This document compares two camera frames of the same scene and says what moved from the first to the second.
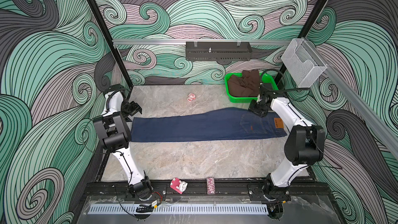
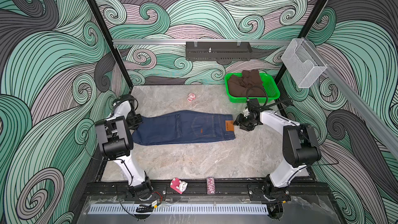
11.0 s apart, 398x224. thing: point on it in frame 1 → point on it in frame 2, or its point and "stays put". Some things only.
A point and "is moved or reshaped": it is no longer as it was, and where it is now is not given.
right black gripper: (251, 107) → (238, 120)
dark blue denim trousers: (226, 124) is moved or reshaped
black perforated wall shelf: (218, 51) stays put
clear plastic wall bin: (303, 62) stays put
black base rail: (196, 190) stays put
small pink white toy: (191, 96) stays put
